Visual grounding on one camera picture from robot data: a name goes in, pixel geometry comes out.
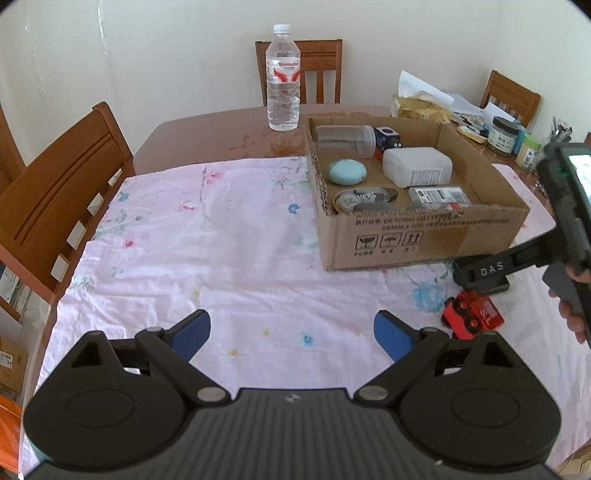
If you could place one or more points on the wooden chair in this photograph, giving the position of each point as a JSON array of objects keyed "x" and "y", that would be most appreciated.
[
  {"x": 320, "y": 57},
  {"x": 52, "y": 209}
]

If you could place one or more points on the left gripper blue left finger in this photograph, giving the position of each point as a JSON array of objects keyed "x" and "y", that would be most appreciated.
[{"x": 168, "y": 354}]

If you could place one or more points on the pen holder with pens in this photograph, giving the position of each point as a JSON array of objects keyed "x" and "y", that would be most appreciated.
[{"x": 561, "y": 131}]

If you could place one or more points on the red toy train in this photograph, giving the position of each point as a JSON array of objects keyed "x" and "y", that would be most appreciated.
[{"x": 468, "y": 314}]

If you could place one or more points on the wooden chair at far side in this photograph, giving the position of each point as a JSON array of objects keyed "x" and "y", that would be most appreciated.
[{"x": 320, "y": 57}]

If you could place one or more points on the pink floral tablecloth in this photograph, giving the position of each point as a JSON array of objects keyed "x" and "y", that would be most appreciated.
[{"x": 290, "y": 341}]

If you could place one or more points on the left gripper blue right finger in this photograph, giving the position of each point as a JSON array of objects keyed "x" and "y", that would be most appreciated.
[{"x": 412, "y": 351}]

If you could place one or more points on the person's right hand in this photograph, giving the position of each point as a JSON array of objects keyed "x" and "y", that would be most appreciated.
[{"x": 576, "y": 323}]

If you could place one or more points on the stack of papers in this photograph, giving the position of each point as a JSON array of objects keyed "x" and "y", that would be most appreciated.
[{"x": 464, "y": 113}]

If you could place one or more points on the white plastic bottle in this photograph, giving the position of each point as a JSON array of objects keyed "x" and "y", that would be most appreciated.
[{"x": 417, "y": 166}]

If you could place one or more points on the gold tissue pack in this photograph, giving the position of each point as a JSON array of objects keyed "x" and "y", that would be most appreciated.
[{"x": 419, "y": 100}]

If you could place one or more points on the clear plastic jar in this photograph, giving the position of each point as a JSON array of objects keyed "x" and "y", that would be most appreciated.
[{"x": 358, "y": 138}]

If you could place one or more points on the small glass jar black lid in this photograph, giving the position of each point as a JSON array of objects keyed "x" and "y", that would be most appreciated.
[{"x": 502, "y": 135}]

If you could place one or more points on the cardboard box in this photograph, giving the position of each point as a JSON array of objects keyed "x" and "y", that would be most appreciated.
[{"x": 403, "y": 235}]

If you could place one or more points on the black toy train blue cube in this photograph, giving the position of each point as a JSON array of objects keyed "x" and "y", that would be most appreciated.
[{"x": 386, "y": 138}]

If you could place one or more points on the green lid container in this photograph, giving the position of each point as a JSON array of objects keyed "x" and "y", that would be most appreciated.
[{"x": 529, "y": 148}]

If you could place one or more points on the light blue earbud case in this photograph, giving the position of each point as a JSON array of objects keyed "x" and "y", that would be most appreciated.
[{"x": 347, "y": 172}]

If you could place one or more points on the clear water bottle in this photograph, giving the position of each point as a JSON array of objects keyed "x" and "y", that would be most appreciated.
[{"x": 283, "y": 80}]

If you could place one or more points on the wooden chair at left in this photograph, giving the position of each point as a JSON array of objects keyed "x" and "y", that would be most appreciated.
[{"x": 52, "y": 209}]

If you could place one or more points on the wooden chair far right corner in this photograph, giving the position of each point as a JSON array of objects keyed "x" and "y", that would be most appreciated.
[{"x": 511, "y": 97}]

